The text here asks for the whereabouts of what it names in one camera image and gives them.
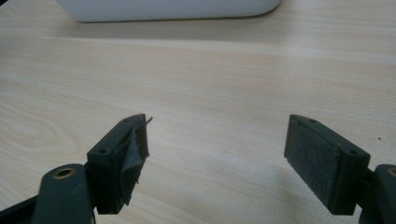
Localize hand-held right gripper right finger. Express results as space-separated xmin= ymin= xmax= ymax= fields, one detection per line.
xmin=283 ymin=114 xmax=372 ymax=217

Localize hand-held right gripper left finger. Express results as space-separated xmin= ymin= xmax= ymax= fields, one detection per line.
xmin=86 ymin=113 xmax=153 ymax=216

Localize white plastic container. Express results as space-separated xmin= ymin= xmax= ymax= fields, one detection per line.
xmin=54 ymin=0 xmax=284 ymax=23

